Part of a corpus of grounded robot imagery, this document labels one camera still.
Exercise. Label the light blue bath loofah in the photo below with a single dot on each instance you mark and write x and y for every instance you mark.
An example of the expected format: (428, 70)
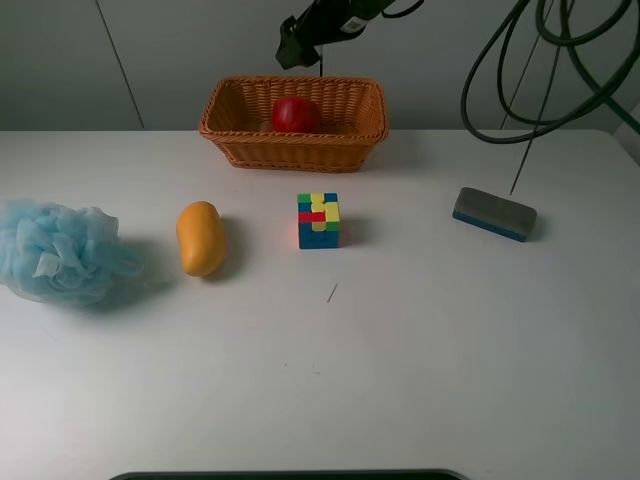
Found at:
(51, 253)

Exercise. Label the black picker gripper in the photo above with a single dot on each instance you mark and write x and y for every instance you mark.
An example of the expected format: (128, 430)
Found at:
(324, 22)

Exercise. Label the grey blue board eraser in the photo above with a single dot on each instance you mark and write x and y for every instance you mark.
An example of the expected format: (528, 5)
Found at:
(495, 214)

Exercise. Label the red apple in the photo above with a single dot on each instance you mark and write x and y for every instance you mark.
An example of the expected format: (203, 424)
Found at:
(292, 114)

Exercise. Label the orange wicker basket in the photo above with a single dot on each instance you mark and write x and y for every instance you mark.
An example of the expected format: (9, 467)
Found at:
(353, 120)

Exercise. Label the yellow mango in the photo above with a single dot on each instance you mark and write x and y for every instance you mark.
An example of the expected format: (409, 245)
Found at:
(201, 239)

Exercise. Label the multicoloured puzzle cube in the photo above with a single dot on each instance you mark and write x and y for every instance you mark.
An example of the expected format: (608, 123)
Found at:
(318, 221)

